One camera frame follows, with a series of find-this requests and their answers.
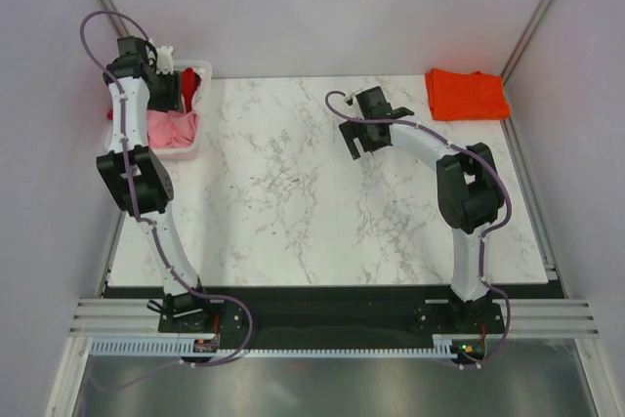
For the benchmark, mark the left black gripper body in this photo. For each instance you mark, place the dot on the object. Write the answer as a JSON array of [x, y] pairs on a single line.
[[165, 95]]

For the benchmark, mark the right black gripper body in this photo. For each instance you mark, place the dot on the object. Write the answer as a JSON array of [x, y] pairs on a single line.
[[353, 130]]

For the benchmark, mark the pink t shirt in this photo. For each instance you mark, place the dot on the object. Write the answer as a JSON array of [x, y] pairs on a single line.
[[171, 129]]

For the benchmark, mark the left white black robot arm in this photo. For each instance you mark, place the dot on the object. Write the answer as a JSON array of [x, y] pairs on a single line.
[[139, 182]]

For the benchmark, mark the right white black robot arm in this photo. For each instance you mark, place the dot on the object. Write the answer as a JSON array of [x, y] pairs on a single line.
[[471, 197]]

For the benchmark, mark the red t shirt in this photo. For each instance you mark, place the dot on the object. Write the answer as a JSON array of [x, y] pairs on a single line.
[[190, 82]]

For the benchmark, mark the white plastic basket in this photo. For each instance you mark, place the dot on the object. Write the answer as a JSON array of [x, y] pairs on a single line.
[[195, 109]]

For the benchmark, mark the folded orange t shirt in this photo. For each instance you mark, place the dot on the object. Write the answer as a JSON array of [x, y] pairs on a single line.
[[457, 96]]

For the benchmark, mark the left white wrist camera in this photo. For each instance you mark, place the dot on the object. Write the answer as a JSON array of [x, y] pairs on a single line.
[[160, 57]]

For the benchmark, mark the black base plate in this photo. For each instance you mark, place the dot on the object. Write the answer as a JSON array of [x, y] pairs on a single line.
[[331, 317]]

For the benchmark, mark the aluminium profile rail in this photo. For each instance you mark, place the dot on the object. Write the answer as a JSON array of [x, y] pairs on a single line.
[[531, 319]]

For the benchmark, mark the white slotted cable duct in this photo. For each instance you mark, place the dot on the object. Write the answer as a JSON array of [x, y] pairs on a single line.
[[196, 348]]

